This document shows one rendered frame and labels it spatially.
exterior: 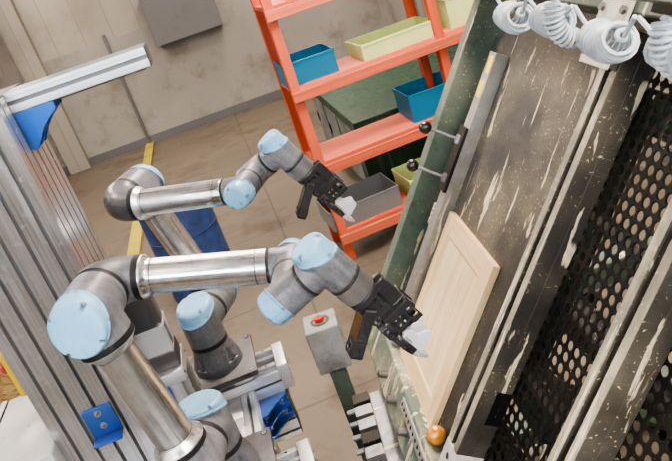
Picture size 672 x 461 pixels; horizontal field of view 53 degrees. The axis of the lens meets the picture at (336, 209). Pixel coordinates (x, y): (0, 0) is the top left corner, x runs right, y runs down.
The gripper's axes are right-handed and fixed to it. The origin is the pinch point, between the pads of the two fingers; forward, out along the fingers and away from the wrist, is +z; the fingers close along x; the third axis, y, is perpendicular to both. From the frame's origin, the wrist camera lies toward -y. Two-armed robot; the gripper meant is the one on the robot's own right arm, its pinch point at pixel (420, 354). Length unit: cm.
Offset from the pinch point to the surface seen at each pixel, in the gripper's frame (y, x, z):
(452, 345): 1.3, 30.2, 27.3
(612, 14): 70, -1, -24
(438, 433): -16.5, 19.0, 34.8
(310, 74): 33, 314, 17
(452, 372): -3.4, 25.6, 29.7
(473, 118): 50, 62, 1
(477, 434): -5.7, 0.1, 25.8
